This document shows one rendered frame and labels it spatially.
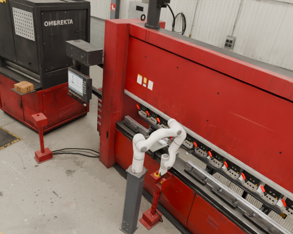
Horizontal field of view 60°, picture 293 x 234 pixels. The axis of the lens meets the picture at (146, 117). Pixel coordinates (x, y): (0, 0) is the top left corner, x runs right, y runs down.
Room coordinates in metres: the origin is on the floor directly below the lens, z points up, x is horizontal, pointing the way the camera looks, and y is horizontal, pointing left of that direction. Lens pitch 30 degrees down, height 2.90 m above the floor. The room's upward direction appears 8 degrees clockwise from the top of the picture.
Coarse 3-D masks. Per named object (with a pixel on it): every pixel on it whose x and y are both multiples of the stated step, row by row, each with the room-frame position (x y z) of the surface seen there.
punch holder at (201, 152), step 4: (200, 144) 2.34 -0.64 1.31; (204, 144) 2.31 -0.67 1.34; (196, 148) 2.36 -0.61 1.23; (200, 148) 2.33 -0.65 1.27; (204, 148) 2.30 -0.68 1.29; (208, 148) 2.28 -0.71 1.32; (196, 152) 2.35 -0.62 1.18; (200, 152) 2.32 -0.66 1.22; (204, 152) 2.29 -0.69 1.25; (204, 156) 2.28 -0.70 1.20
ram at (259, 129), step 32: (128, 64) 3.29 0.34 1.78; (160, 64) 2.89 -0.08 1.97; (192, 64) 2.58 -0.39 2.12; (160, 96) 2.83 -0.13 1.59; (192, 96) 2.52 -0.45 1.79; (224, 96) 2.27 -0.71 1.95; (256, 96) 2.07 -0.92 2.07; (192, 128) 2.45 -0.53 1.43; (224, 128) 2.20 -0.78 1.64; (256, 128) 2.00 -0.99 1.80; (288, 128) 1.84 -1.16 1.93; (256, 160) 1.92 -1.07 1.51; (288, 160) 1.76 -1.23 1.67
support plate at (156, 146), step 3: (153, 144) 2.64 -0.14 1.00; (156, 144) 2.65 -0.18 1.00; (159, 144) 2.66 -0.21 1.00; (165, 144) 2.68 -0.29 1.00; (153, 147) 2.58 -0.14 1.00; (156, 147) 2.59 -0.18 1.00; (159, 147) 2.60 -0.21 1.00; (162, 147) 2.61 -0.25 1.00; (153, 150) 2.51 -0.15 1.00; (156, 150) 2.53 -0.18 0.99
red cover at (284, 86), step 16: (128, 32) 3.30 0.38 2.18; (144, 32) 3.10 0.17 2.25; (160, 32) 3.00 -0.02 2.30; (176, 48) 2.73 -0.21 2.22; (192, 48) 2.59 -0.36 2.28; (208, 64) 2.43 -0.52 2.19; (224, 64) 2.32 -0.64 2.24; (240, 64) 2.21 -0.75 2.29; (256, 80) 2.09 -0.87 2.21; (272, 80) 2.00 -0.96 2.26; (288, 80) 1.92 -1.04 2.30; (288, 96) 1.89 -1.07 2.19
